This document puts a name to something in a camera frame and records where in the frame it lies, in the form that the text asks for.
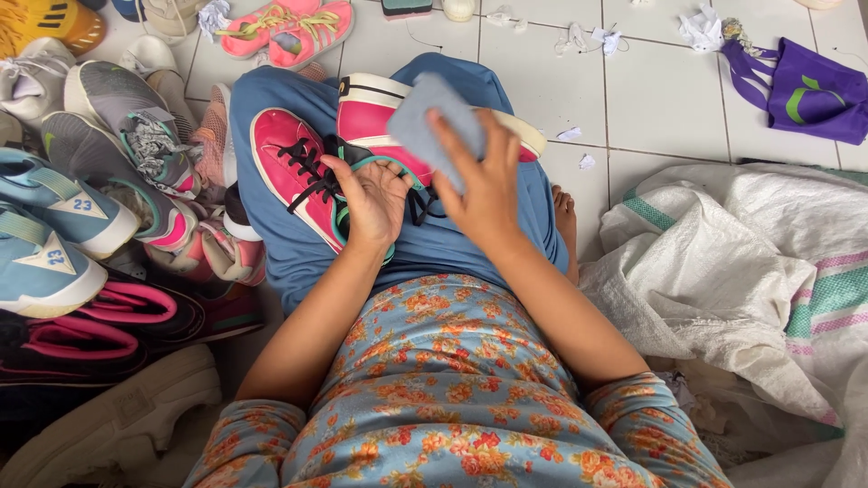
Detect person's right hand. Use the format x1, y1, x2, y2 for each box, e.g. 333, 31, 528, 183
426, 108, 524, 250

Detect person's left hand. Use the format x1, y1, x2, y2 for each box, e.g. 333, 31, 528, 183
319, 154, 415, 256

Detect pink sneaker with black laces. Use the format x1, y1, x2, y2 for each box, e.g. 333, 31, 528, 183
249, 107, 438, 267

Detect grey-blue cleaning cloth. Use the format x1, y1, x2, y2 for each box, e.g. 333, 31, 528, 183
386, 72, 487, 195

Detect person's bare foot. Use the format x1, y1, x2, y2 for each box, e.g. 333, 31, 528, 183
551, 183, 581, 287

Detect blue trousers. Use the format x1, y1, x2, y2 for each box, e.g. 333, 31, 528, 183
228, 52, 571, 316

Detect pink high-top sneaker white sole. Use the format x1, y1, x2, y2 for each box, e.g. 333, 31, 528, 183
336, 72, 547, 185

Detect black white sneaker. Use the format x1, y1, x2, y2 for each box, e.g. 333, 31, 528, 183
222, 182, 264, 243

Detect salmon mesh sneaker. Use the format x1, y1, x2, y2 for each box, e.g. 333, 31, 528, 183
190, 82, 237, 188

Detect clear plastic scrap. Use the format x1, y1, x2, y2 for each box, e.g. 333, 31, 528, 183
484, 5, 529, 35
553, 22, 589, 56

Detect floral blue blouse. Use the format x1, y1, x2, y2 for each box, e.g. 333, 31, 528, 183
182, 272, 735, 488

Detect coral sneaker yellow laces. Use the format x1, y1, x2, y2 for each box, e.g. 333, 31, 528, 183
268, 0, 355, 72
217, 0, 323, 61

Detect green pink sponge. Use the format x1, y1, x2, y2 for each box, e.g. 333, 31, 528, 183
380, 0, 434, 19

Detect black sneaker pink lining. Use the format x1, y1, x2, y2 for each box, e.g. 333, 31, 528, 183
0, 310, 151, 389
73, 267, 267, 355

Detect white woven sack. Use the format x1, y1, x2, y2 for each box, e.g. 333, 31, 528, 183
578, 161, 868, 488

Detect crumpled white paper ball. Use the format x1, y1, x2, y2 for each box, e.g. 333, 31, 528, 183
197, 0, 233, 40

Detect grey sneaker teal pink trim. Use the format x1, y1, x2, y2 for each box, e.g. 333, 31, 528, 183
64, 60, 205, 199
40, 110, 199, 253

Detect large crumpled white paper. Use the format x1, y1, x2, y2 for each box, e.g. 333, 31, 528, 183
679, 3, 725, 54

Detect white slip-on shoe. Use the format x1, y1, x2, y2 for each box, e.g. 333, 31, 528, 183
117, 34, 179, 77

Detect beige chunky sole shoe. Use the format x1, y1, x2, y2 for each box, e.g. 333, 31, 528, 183
0, 344, 223, 488

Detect purple tote bag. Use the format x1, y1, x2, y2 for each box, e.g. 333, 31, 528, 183
719, 37, 868, 147

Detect white grey laced sneaker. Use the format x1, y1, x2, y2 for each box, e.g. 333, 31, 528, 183
0, 37, 77, 131

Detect yellow sports shoe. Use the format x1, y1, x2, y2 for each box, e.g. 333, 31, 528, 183
0, 0, 107, 60

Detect pink cream strap sneaker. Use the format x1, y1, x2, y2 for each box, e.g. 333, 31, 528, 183
144, 216, 267, 287

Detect white tag with string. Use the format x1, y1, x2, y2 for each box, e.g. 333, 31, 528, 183
590, 26, 630, 57

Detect light blue strap sneaker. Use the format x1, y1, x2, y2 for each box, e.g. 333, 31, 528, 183
0, 202, 110, 320
0, 147, 141, 260

